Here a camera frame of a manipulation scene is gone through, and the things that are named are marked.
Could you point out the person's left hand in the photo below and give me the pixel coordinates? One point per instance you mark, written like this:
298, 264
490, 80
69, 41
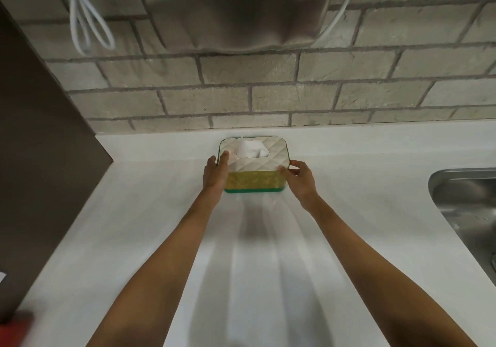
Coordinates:
214, 178

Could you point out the person's right hand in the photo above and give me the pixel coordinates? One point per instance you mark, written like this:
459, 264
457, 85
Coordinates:
303, 185

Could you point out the person's right thumb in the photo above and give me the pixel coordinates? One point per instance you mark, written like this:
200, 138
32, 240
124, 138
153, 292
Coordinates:
286, 173

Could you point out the person's left thumb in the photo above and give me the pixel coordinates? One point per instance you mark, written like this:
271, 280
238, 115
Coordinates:
211, 162

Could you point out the green and gold tissue box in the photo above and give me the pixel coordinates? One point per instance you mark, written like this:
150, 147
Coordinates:
254, 168

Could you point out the person's right forearm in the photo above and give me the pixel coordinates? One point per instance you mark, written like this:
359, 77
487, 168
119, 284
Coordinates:
383, 281

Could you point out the person's left forearm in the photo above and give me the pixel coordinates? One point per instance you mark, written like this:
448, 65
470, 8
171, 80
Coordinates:
151, 277

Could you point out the white tissue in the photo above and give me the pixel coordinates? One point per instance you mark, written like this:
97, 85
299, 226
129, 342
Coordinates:
251, 150

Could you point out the dark brown cabinet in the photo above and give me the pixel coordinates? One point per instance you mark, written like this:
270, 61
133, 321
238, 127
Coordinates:
38, 172

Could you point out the stainless steel sink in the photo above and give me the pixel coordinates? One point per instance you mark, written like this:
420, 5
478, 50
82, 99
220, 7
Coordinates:
465, 207

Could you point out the red object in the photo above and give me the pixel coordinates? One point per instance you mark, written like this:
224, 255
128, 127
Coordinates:
14, 329

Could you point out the grey wall-mounted appliance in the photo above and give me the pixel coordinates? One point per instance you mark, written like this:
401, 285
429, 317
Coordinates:
236, 9

